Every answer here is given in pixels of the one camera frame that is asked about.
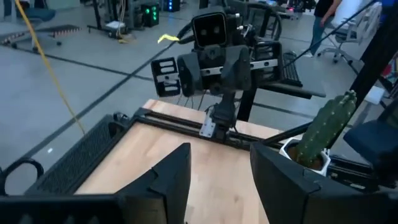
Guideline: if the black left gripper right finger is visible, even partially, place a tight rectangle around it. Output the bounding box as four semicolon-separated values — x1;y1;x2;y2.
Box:
250;142;374;224

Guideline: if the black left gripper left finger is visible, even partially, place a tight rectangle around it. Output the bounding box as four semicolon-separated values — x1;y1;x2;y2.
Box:
115;142;192;224

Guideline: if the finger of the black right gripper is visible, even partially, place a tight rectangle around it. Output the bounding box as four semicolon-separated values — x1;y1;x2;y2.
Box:
221;45;252;93
177;52;203;97

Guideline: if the white office chair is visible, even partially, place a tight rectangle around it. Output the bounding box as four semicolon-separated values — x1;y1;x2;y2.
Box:
317;0;384;67

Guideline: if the white plant pot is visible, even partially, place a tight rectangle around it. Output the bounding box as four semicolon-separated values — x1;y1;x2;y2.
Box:
279;136;331;177

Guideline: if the black keyboard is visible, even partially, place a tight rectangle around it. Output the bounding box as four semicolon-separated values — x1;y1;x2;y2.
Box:
282;52;304;88

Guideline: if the computer with green lights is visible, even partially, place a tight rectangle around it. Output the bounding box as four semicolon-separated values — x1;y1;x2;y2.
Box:
141;2;160;28

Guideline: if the computer with blue lights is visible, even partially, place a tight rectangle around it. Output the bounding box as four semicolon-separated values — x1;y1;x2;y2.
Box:
162;0;182;13

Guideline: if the green cactus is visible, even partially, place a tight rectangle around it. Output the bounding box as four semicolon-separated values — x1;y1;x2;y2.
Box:
294;90;358;169

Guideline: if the person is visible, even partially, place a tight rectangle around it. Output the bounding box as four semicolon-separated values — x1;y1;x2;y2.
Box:
306;0;343;58

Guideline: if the black floor mat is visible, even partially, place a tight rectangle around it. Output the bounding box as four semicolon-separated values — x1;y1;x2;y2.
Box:
0;24;81;46

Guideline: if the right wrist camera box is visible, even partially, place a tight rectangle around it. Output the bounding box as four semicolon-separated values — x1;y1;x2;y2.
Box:
191;11;228;49

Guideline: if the yellow cable tag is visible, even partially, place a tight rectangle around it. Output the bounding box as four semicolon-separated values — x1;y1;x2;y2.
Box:
157;33;181;45

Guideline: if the yellow cable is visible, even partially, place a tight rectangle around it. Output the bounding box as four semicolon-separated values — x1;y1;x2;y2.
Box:
14;0;86;136

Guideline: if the coiled black cable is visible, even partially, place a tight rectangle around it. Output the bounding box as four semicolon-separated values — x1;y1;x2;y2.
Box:
0;157;45;197

